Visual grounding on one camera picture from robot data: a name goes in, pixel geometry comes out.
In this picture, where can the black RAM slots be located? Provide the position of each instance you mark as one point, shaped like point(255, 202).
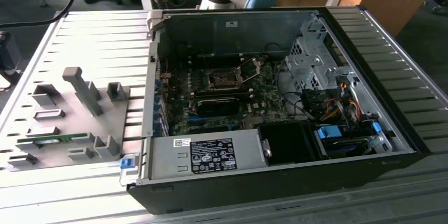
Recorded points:
point(210, 60)
point(221, 93)

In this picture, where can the black graphics card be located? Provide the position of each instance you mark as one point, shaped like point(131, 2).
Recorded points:
point(217, 107)

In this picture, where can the blue expansion slot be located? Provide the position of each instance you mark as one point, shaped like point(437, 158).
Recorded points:
point(197, 116)

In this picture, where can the green motherboard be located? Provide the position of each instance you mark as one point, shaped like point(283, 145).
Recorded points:
point(266, 95)

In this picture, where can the perforated metal drive cage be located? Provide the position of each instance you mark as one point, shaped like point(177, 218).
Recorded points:
point(309, 70)

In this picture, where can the grey power supply unit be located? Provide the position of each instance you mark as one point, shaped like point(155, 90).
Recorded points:
point(169, 161)

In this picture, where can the blue disk carrier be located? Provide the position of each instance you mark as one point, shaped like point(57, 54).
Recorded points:
point(327, 132)

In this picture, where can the black PC case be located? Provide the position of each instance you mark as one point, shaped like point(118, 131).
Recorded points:
point(245, 190)

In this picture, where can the blue case latch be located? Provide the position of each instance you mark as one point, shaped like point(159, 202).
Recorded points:
point(127, 163)

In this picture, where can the metal disk bay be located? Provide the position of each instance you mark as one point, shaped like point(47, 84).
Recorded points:
point(350, 145)

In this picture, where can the grey parts rack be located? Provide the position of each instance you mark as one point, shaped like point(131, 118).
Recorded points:
point(81, 127)

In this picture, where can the blue plastic clip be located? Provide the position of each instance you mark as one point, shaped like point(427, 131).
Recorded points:
point(377, 128)

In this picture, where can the green RAM stick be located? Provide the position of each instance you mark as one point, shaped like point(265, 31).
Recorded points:
point(53, 139)

